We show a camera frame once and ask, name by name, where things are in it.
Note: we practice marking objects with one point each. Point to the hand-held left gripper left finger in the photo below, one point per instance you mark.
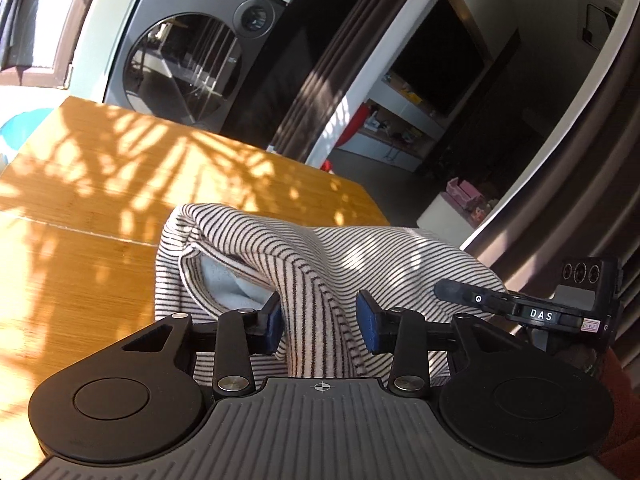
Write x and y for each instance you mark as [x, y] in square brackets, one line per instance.
[273, 327]

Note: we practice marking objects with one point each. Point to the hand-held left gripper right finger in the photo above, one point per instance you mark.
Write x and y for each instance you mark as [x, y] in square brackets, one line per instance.
[365, 325]

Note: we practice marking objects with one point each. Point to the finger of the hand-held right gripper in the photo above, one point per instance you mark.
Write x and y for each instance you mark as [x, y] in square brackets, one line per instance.
[465, 294]

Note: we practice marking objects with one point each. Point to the grey striped garment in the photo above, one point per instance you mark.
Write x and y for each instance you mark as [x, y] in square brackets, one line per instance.
[320, 260]

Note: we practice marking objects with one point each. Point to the white stool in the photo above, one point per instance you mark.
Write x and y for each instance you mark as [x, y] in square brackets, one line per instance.
[442, 215]

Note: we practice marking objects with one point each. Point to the pink box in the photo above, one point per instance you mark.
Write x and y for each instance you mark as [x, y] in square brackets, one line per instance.
[462, 192]

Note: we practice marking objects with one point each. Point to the white television cabinet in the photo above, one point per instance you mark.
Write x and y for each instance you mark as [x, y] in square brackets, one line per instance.
[395, 147]

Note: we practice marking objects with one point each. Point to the red ornament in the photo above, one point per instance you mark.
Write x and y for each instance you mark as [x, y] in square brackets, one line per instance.
[350, 127]

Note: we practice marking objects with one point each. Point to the black television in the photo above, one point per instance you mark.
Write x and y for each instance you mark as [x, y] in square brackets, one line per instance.
[435, 60]

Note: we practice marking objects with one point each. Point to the dark brown curtain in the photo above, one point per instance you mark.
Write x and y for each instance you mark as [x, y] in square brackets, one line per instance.
[340, 50]

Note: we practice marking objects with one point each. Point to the grey front-load washing machine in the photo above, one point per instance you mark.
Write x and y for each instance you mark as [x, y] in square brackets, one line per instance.
[150, 15]

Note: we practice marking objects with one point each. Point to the hanging blue towel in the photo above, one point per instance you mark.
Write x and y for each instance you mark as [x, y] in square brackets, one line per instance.
[17, 10]

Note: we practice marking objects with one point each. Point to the brown door frame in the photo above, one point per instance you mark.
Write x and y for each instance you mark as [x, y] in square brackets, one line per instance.
[595, 160]

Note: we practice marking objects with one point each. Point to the dark window frame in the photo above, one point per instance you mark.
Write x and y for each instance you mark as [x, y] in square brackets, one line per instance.
[75, 40]

